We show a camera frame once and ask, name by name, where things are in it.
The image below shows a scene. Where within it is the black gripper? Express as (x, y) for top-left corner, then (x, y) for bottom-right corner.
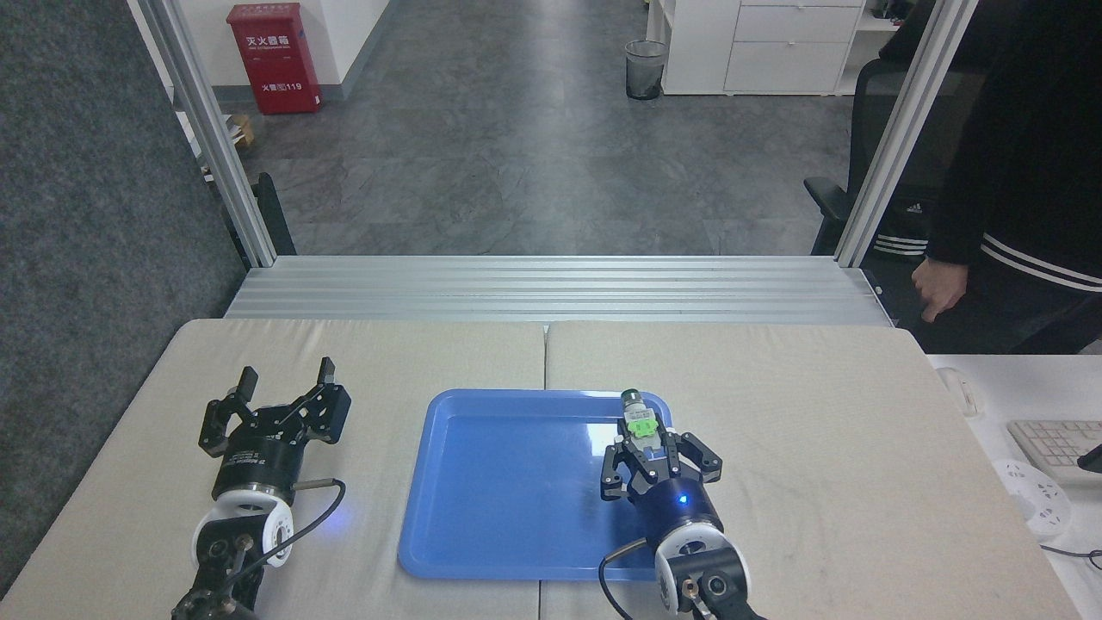
(198, 356), (353, 505)
(600, 431), (725, 542)

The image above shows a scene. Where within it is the switch part with green clip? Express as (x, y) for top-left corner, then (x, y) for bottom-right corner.
(617, 388), (666, 459)

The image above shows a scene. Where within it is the blue plastic tray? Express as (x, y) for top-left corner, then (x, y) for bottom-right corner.
(398, 388), (693, 582)

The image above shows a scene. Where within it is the person's hand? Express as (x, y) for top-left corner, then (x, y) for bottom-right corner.
(911, 257), (970, 325)

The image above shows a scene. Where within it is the black partition foot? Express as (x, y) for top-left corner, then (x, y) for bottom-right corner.
(222, 172), (298, 259)

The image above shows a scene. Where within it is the grey felt partition panel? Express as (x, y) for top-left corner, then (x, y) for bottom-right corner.
(0, 0), (251, 597)

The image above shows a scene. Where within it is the red fire extinguisher box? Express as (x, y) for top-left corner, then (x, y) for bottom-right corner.
(226, 3), (323, 116)

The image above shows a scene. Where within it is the white power strip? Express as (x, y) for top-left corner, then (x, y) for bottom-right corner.
(990, 458), (1074, 540)

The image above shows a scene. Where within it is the white keyboard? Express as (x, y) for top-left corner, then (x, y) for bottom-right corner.
(1007, 419), (1102, 488)

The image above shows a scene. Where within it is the black mesh waste bin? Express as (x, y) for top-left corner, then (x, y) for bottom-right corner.
(624, 40), (669, 101)

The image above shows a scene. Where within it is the black office chair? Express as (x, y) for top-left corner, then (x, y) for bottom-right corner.
(803, 57), (952, 259)

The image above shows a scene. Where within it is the white drawer cabinet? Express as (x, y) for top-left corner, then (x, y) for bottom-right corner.
(663, 0), (866, 96)

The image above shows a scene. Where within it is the person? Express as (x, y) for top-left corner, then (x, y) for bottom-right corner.
(911, 0), (1102, 356)

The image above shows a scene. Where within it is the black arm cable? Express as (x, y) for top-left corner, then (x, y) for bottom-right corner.
(220, 478), (347, 576)
(598, 538), (648, 620)

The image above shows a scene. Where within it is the silver aluminium rail platform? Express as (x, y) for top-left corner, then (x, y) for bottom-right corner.
(224, 255), (894, 326)

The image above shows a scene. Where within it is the silver aluminium post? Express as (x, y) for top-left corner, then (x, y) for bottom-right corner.
(833, 0), (980, 268)
(129, 0), (278, 268)

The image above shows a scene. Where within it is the black desk cable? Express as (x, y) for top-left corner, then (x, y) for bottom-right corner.
(1040, 542), (1102, 571)

